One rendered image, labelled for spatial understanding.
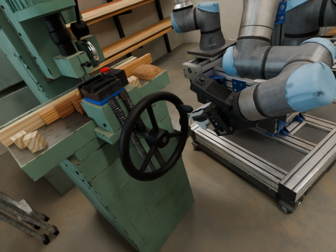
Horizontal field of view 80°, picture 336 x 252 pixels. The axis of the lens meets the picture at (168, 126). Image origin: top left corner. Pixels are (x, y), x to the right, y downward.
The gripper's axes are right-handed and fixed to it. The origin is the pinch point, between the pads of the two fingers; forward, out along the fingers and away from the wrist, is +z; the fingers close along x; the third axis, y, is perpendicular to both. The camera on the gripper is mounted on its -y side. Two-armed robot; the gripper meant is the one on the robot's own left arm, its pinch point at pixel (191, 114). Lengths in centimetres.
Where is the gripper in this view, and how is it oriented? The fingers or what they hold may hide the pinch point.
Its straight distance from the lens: 62.5
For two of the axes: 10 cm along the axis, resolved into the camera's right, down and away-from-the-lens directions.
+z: -4.8, 1.4, 8.7
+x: 6.3, -6.4, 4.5
